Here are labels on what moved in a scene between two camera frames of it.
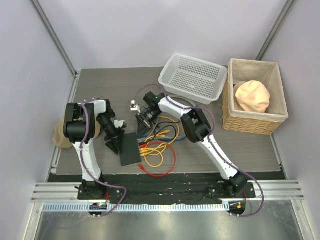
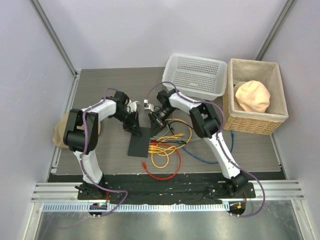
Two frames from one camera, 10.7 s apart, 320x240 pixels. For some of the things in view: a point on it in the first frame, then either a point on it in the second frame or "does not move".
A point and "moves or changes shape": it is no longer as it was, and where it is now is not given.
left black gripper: [115, 145] → [133, 127]
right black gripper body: [151, 113] → [163, 114]
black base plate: [165, 189] does not move
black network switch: [130, 152] moves or changes shape
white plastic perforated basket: [194, 79] does not move
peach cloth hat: [251, 96] does not move
